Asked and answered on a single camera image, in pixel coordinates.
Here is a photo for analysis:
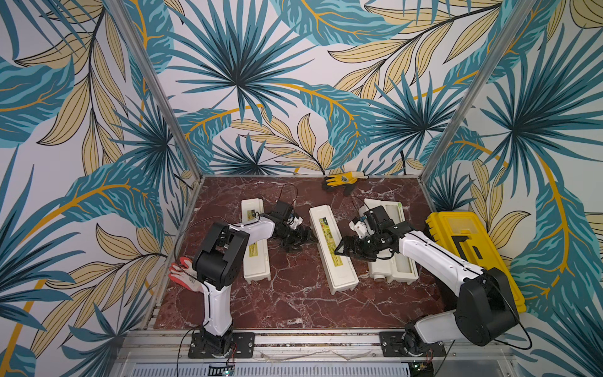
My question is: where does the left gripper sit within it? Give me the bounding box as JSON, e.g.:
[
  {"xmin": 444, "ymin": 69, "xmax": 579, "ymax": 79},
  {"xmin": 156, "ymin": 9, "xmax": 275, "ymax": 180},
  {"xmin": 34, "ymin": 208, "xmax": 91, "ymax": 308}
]
[{"xmin": 276, "ymin": 225, "xmax": 319, "ymax": 254}]

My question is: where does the white wrap dispenser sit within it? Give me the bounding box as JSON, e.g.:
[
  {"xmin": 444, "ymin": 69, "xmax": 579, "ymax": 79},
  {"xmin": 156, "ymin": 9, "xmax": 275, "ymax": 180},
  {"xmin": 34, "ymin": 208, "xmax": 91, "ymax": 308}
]
[
  {"xmin": 309, "ymin": 205, "xmax": 359, "ymax": 295},
  {"xmin": 241, "ymin": 199, "xmax": 271, "ymax": 284},
  {"xmin": 359, "ymin": 199, "xmax": 419, "ymax": 284}
]

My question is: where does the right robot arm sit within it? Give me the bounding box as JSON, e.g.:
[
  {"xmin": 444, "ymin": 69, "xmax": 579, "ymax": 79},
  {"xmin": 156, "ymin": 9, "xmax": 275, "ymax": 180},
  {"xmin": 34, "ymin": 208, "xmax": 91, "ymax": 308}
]
[{"xmin": 334, "ymin": 225, "xmax": 520, "ymax": 355}]

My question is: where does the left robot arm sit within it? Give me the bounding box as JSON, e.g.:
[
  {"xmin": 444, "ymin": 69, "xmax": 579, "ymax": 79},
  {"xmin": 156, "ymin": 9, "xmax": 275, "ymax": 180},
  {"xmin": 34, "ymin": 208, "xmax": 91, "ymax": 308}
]
[{"xmin": 192, "ymin": 215, "xmax": 313, "ymax": 337}]

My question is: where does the yellow black work glove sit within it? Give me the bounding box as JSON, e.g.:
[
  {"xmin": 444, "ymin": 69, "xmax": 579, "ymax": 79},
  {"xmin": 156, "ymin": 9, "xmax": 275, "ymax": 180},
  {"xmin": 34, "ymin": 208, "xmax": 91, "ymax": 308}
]
[{"xmin": 321, "ymin": 171, "xmax": 368, "ymax": 196}]

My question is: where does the red white work glove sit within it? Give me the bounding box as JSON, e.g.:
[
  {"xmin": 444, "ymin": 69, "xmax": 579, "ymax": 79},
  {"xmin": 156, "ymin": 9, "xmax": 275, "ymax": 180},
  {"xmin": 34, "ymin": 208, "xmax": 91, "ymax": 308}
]
[{"xmin": 169, "ymin": 257, "xmax": 204, "ymax": 292}]

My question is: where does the yellow black toolbox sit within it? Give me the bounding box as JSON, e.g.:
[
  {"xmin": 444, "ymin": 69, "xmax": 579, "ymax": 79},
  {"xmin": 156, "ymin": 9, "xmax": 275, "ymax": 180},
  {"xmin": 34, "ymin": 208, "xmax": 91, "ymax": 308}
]
[{"xmin": 426, "ymin": 211, "xmax": 527, "ymax": 313}]

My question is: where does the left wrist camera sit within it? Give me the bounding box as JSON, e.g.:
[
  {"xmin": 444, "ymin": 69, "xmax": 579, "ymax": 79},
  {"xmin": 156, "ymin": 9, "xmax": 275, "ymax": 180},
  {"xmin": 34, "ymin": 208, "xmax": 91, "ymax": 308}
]
[{"xmin": 271, "ymin": 200, "xmax": 303, "ymax": 230}]

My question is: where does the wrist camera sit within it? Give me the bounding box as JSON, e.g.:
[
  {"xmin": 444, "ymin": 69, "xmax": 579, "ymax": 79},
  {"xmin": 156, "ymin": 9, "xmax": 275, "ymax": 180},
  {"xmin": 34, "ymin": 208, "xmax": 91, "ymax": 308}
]
[
  {"xmin": 271, "ymin": 200, "xmax": 303, "ymax": 230},
  {"xmin": 352, "ymin": 205, "xmax": 395, "ymax": 239}
]

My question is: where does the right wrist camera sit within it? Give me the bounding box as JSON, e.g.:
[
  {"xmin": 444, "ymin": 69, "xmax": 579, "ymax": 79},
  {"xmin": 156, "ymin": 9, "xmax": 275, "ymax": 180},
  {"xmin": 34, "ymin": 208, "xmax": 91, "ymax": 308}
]
[{"xmin": 352, "ymin": 205, "xmax": 395, "ymax": 239}]

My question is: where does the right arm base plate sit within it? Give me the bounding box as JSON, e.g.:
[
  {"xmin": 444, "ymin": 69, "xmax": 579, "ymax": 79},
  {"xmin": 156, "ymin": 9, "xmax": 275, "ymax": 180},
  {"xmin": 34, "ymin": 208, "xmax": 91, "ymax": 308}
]
[{"xmin": 378, "ymin": 331, "xmax": 446, "ymax": 358}]

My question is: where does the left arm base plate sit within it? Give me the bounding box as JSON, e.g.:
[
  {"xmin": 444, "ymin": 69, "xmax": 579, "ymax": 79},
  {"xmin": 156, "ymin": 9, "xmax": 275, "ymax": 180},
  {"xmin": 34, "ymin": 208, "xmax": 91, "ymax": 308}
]
[{"xmin": 188, "ymin": 331, "xmax": 255, "ymax": 359}]

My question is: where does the aluminium front rail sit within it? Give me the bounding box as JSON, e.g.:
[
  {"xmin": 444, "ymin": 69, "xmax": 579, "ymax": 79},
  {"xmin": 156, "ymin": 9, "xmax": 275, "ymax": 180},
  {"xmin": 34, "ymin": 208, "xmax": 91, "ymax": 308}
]
[{"xmin": 116, "ymin": 328, "xmax": 514, "ymax": 364}]

